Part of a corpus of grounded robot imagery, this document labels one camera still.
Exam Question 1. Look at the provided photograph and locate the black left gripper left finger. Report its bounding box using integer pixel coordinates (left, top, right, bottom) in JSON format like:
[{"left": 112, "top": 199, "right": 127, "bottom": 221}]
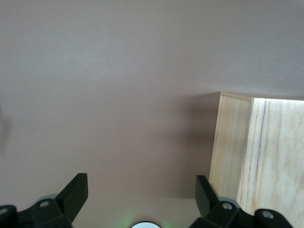
[{"left": 0, "top": 173, "right": 89, "bottom": 228}]

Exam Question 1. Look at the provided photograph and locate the wooden drawer cabinet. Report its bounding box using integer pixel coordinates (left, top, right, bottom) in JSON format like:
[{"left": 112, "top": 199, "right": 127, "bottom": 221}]
[{"left": 209, "top": 92, "right": 304, "bottom": 228}]

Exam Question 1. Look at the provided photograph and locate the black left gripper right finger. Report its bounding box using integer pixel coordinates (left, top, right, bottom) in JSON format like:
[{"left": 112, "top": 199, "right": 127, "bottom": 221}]
[{"left": 190, "top": 175, "right": 295, "bottom": 228}]

